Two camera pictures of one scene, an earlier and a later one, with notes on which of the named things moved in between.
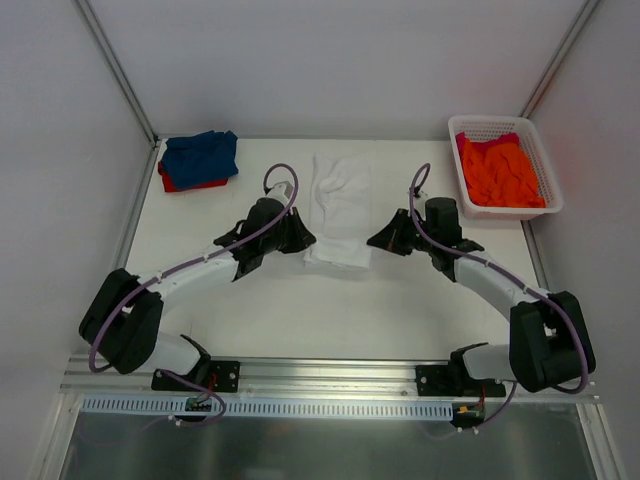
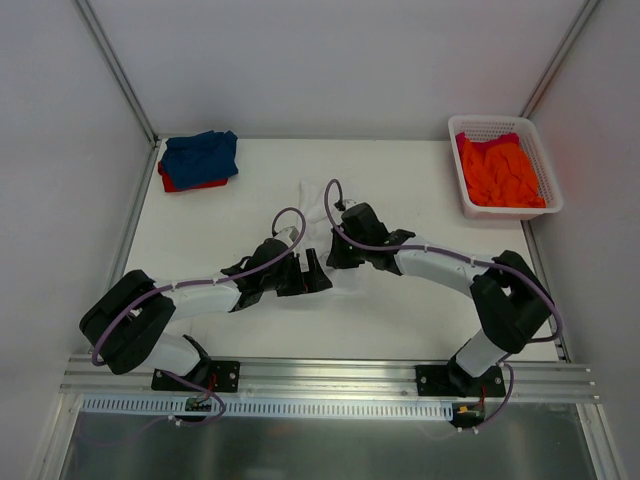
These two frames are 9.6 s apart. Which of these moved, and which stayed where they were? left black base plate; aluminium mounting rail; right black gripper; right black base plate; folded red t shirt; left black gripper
Moved: left black gripper; right black gripper
Stayed: left black base plate; aluminium mounting rail; right black base plate; folded red t shirt
